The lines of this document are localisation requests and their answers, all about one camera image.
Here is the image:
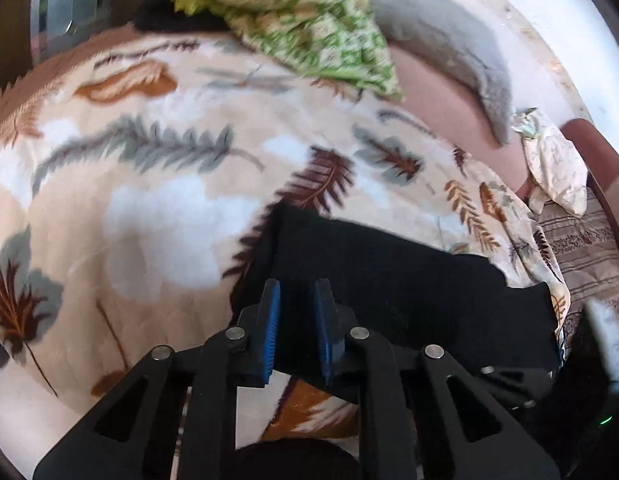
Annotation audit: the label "white printed cloth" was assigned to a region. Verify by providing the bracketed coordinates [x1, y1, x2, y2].
[512, 107, 589, 218]

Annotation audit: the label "brown sofa armrest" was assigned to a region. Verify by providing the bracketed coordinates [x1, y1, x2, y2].
[559, 119, 619, 198]

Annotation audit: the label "glass door panel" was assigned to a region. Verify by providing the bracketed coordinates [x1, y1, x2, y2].
[29, 0, 136, 63]

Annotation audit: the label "leaf print blanket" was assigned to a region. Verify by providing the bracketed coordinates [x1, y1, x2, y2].
[0, 35, 573, 461]

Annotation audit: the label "pink mattress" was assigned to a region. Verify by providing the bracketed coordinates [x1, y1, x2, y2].
[393, 45, 536, 197]

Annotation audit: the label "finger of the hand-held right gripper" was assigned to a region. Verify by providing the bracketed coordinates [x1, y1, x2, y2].
[477, 363, 557, 412]

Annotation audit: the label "green checked quilt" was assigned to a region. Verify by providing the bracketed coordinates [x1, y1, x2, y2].
[123, 0, 405, 102]

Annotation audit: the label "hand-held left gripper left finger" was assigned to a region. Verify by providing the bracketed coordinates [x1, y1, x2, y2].
[33, 278, 282, 480]

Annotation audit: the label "grey quilted pillow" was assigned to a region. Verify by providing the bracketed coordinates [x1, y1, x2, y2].
[364, 0, 515, 147]

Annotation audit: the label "black pants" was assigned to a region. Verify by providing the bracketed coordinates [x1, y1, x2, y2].
[229, 202, 563, 406]

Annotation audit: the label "dark cloth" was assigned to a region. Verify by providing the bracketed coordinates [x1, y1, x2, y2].
[229, 437, 363, 480]

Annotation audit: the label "striped floral cover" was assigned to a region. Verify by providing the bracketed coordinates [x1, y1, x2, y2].
[534, 187, 619, 323]

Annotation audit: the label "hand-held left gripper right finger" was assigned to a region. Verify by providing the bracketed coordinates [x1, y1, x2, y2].
[313, 278, 561, 480]

